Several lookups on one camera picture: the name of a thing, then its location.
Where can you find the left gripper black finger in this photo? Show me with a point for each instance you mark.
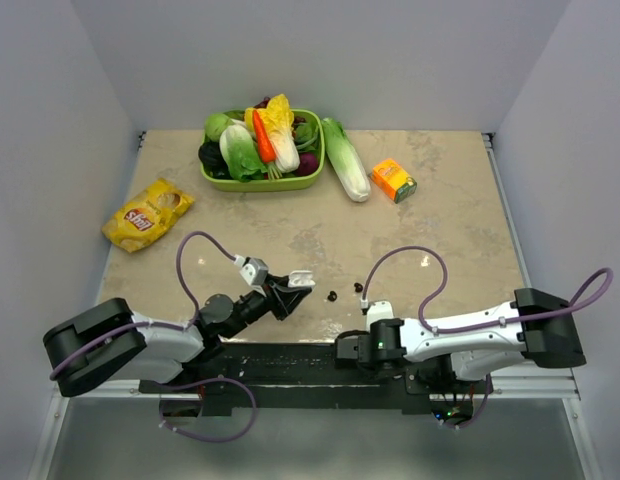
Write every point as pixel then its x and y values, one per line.
pixel 287 299
pixel 276 282

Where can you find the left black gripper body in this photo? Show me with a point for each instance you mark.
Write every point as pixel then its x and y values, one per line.
pixel 271 298

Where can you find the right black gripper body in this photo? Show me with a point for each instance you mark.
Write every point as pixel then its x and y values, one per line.
pixel 362 332

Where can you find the white earbud charging case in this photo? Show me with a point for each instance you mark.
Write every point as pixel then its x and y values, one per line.
pixel 301 279

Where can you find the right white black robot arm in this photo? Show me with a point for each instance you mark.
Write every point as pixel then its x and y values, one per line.
pixel 535 326

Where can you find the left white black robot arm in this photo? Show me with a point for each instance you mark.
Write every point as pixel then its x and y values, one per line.
pixel 112 342

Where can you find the green plastic vegetable tray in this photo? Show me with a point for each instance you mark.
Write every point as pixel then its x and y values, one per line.
pixel 289 182

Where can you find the purple onion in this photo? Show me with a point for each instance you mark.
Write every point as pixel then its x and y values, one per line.
pixel 308 164

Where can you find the green white bok choy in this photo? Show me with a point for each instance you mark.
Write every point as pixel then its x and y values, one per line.
pixel 240 154

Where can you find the orange toy carrot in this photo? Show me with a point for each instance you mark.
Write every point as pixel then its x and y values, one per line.
pixel 265 148

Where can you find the napa cabbage on table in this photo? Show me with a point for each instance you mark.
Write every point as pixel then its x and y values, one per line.
pixel 345 161

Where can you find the black round vegetable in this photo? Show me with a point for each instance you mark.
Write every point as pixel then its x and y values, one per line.
pixel 210 156

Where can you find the dark green leafy vegetable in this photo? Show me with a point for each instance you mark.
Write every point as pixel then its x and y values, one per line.
pixel 306 136

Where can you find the orange juice carton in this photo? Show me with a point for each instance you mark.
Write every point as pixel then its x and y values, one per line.
pixel 393 180

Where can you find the yellow Lays chips bag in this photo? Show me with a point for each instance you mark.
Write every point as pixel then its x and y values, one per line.
pixel 147 216

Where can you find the yellow white cabbage in tray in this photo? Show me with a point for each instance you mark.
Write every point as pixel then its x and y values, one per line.
pixel 278 119

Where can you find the green round vegetable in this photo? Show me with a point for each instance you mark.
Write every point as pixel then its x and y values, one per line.
pixel 215 125

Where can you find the dark red grapes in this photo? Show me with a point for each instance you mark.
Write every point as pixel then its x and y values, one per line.
pixel 263 103

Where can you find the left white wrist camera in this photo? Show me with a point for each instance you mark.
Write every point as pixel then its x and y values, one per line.
pixel 253 271

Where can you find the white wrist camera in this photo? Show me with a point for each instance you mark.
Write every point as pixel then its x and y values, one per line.
pixel 253 271
pixel 376 311

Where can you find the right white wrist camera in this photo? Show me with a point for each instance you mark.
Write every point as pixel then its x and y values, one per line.
pixel 376 311

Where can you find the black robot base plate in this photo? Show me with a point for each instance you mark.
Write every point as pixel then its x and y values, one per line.
pixel 303 376

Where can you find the aluminium frame rail right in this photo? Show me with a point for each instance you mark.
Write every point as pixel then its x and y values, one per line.
pixel 489 147

